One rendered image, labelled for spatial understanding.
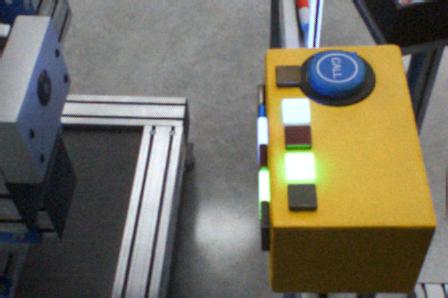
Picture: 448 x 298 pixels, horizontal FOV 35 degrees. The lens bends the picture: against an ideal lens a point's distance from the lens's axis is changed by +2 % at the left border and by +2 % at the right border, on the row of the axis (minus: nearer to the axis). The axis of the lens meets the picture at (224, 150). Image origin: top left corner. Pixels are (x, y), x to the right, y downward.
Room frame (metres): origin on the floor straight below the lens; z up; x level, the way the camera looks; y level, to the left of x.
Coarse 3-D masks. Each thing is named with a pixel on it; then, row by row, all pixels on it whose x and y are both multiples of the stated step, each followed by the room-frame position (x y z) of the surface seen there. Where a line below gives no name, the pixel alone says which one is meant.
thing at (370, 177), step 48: (288, 48) 0.38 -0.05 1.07; (336, 48) 0.38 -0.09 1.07; (384, 48) 0.37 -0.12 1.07; (288, 96) 0.33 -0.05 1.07; (384, 96) 0.32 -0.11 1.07; (336, 144) 0.28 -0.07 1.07; (384, 144) 0.28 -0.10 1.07; (336, 192) 0.25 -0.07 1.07; (384, 192) 0.24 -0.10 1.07; (288, 240) 0.22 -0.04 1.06; (336, 240) 0.22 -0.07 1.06; (384, 240) 0.22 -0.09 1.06; (288, 288) 0.22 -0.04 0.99; (336, 288) 0.22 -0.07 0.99; (384, 288) 0.22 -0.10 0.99
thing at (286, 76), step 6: (276, 66) 0.36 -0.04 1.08; (282, 66) 0.35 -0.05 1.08; (288, 66) 0.35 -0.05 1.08; (294, 66) 0.35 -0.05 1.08; (276, 72) 0.35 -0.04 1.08; (282, 72) 0.35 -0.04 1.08; (288, 72) 0.35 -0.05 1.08; (294, 72) 0.35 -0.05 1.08; (300, 72) 0.35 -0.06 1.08; (276, 78) 0.34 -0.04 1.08; (282, 78) 0.34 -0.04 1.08; (288, 78) 0.34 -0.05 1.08; (294, 78) 0.34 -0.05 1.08; (300, 78) 0.34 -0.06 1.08; (276, 84) 0.34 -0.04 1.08; (282, 84) 0.34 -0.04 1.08; (288, 84) 0.34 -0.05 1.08; (294, 84) 0.34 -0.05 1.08; (300, 84) 0.34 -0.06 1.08
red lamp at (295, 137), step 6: (288, 126) 0.30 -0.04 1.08; (294, 126) 0.30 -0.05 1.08; (300, 126) 0.30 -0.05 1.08; (306, 126) 0.30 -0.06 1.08; (288, 132) 0.29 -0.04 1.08; (294, 132) 0.29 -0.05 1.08; (300, 132) 0.29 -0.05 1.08; (306, 132) 0.29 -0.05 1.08; (288, 138) 0.29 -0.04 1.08; (294, 138) 0.29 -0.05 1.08; (300, 138) 0.29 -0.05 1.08; (306, 138) 0.29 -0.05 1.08; (288, 144) 0.28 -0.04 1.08; (294, 144) 0.28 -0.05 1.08; (300, 144) 0.28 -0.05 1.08; (306, 144) 0.28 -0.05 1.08
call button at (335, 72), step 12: (312, 60) 0.36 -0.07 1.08; (324, 60) 0.35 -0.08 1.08; (336, 60) 0.35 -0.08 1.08; (348, 60) 0.35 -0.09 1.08; (360, 60) 0.35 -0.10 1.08; (312, 72) 0.34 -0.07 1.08; (324, 72) 0.34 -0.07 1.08; (336, 72) 0.34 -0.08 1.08; (348, 72) 0.34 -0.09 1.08; (360, 72) 0.34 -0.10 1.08; (312, 84) 0.34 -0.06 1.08; (324, 84) 0.33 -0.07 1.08; (336, 84) 0.33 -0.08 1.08; (348, 84) 0.33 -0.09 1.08; (360, 84) 0.33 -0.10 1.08; (336, 96) 0.33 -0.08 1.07; (348, 96) 0.33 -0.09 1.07
